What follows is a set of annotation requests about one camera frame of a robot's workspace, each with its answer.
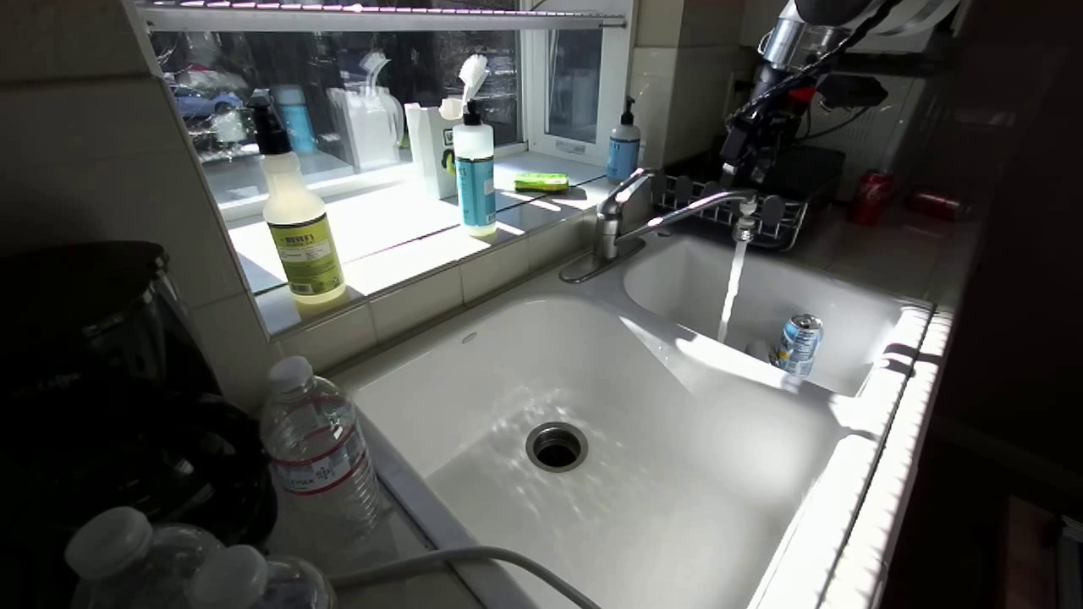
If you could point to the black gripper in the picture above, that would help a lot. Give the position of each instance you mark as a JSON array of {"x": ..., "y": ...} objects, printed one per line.
[{"x": 759, "y": 139}]

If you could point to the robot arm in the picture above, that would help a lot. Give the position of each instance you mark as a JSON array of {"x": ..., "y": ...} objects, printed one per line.
[{"x": 792, "y": 40}]

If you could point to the red round object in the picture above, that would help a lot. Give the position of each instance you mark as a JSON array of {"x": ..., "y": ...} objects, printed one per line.
[{"x": 873, "y": 197}]

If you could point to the blue pump bottle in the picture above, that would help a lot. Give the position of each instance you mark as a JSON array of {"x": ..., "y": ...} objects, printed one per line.
[{"x": 624, "y": 146}]

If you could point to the red flat object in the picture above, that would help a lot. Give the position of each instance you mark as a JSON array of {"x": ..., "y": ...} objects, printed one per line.
[{"x": 934, "y": 206}]

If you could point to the blue drink can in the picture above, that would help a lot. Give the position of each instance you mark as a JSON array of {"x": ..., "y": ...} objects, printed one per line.
[{"x": 799, "y": 343}]

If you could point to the green sponge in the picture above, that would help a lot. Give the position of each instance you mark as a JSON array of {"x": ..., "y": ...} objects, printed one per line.
[{"x": 544, "y": 185}]

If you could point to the teal label soap bottle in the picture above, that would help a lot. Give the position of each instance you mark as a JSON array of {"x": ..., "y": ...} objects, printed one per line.
[{"x": 474, "y": 182}]

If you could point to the white printed carton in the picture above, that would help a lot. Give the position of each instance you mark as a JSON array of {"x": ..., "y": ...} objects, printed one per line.
[{"x": 426, "y": 154}]

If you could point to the white double basin sink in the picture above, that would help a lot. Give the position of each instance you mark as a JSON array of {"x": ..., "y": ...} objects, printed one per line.
[{"x": 631, "y": 452}]

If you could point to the yellow-green spray bottle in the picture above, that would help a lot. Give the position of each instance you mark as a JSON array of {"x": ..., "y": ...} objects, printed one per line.
[{"x": 305, "y": 241}]

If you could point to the clear plastic water bottle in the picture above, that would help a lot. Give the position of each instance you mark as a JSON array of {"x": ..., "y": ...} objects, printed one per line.
[
  {"x": 259, "y": 581},
  {"x": 324, "y": 452},
  {"x": 123, "y": 554}
]

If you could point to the black coffee maker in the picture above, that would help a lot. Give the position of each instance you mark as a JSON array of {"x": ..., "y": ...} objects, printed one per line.
[{"x": 103, "y": 395}]

